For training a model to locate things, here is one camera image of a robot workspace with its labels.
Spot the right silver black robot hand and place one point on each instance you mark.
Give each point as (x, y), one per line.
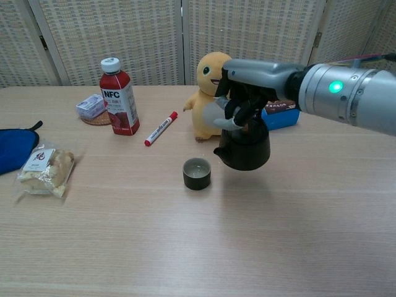
(256, 74)

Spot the black round object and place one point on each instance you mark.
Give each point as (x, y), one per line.
(247, 154)

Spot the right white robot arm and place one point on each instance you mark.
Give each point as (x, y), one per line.
(355, 92)

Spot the blue cookie box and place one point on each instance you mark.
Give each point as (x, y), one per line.
(281, 120)

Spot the yellow plush dinosaur toy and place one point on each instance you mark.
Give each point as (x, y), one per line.
(204, 105)

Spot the red and white marker pen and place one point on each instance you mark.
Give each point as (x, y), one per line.
(161, 128)

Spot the woven folding screen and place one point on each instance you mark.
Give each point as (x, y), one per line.
(123, 37)

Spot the red NFC juice bottle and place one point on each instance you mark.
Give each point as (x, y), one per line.
(119, 102)

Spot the round wooden coaster with packet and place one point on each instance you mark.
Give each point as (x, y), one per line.
(99, 120)

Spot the small clear plastic box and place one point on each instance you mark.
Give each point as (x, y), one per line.
(89, 105)

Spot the clear bagged snack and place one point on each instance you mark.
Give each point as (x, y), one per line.
(46, 173)

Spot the blue folded cloth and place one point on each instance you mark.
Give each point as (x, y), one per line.
(15, 145)

